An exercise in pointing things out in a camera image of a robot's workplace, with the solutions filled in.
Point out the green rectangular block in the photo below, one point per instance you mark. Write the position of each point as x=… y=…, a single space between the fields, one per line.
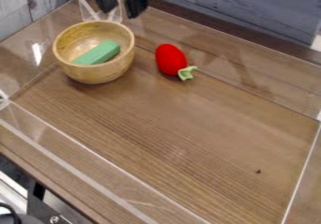
x=98 y=55

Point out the light brown wooden bowl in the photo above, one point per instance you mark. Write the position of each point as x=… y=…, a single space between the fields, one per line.
x=81 y=38

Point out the red felt strawberry toy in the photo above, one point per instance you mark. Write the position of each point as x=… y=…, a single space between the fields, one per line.
x=172 y=62

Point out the grey blue sofa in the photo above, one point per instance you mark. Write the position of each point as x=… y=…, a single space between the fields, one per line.
x=293 y=19

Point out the black metal table bracket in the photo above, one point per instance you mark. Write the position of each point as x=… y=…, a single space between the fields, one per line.
x=38 y=209

